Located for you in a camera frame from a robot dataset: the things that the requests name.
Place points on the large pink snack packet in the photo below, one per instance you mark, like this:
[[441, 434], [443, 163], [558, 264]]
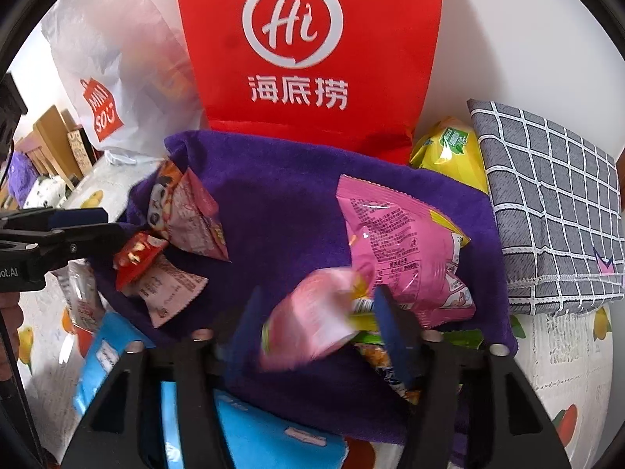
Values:
[[400, 234]]

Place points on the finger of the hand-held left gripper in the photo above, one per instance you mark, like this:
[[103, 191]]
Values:
[[93, 242], [78, 217]]

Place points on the blue tissue pack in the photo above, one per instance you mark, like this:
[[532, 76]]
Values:
[[273, 435]]

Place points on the purple towel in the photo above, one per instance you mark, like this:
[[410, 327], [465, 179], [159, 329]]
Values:
[[283, 205]]

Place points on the purple plush toy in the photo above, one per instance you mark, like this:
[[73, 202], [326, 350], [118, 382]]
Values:
[[19, 176]]

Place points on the fruit-print tablecloth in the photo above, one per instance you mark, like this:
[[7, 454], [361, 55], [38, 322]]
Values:
[[561, 351]]

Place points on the red paper bag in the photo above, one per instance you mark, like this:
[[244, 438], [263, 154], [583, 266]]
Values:
[[381, 34]]

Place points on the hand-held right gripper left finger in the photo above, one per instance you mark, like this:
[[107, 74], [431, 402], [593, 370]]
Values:
[[244, 337]]

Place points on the patterned book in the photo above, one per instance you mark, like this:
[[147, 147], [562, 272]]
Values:
[[80, 144]]

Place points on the orange and blue snack packet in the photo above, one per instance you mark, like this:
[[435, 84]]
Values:
[[381, 359]]

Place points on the small pink snack packet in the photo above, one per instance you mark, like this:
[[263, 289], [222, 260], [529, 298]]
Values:
[[312, 317]]

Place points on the red and white snack packet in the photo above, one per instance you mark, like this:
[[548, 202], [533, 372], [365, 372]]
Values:
[[166, 288]]

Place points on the grey checked folded cloth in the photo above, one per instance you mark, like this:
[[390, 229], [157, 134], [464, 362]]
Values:
[[547, 195]]

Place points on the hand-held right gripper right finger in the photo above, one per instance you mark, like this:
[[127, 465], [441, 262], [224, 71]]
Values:
[[395, 337]]

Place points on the panda print snack packet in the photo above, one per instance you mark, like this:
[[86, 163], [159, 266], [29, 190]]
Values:
[[185, 215]]

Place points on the white plastic bag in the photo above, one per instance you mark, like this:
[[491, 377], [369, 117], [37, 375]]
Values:
[[136, 58]]

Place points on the person's left hand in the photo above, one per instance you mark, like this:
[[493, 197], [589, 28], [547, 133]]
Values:
[[7, 312]]

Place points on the yellow snack packet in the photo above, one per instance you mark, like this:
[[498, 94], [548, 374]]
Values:
[[439, 151]]

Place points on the wooden headboard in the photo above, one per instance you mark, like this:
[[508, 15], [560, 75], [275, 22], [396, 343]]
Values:
[[49, 137]]

